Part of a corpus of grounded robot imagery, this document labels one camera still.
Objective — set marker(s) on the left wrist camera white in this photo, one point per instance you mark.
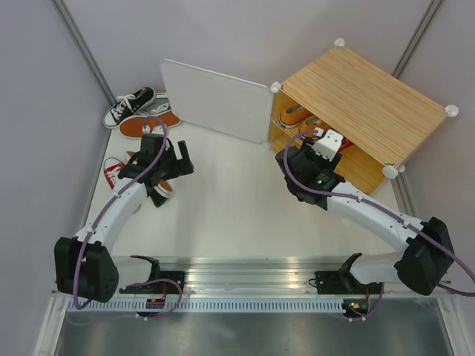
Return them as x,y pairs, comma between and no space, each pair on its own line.
152,130

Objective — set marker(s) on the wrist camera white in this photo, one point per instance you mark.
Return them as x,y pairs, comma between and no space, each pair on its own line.
327,144
152,130

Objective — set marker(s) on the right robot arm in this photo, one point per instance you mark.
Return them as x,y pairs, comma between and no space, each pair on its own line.
421,249

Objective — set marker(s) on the white slotted cable duct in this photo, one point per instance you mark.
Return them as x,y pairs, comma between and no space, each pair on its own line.
221,305

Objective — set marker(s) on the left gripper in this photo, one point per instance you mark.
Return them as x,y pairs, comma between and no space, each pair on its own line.
182,166

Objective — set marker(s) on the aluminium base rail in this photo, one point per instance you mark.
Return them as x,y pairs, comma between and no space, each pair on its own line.
247,276

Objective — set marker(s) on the red sneaker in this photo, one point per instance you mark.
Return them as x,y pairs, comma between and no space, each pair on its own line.
111,169
347,142

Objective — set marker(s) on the overturned grey sneaker orange sole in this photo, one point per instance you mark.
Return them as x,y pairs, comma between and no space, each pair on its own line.
132,127

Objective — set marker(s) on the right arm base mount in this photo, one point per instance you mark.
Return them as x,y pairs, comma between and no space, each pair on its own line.
341,283

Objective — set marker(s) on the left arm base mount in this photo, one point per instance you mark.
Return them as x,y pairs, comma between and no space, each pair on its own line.
145,275

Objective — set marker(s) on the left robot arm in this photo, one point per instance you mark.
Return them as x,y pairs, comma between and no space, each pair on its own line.
84,266

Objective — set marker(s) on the black sneaker on side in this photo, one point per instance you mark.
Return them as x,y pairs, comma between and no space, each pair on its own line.
163,191

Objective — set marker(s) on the white cabinet door panel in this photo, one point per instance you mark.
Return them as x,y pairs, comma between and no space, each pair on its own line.
217,101

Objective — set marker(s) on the wooden shoe cabinet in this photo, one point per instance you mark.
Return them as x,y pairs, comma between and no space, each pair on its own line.
386,119

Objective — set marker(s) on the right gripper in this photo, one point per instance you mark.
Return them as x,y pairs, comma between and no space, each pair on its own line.
332,164

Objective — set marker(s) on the black sneaker white laces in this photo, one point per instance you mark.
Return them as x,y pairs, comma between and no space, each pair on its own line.
127,106

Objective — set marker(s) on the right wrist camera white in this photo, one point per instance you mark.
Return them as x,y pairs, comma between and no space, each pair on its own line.
327,144

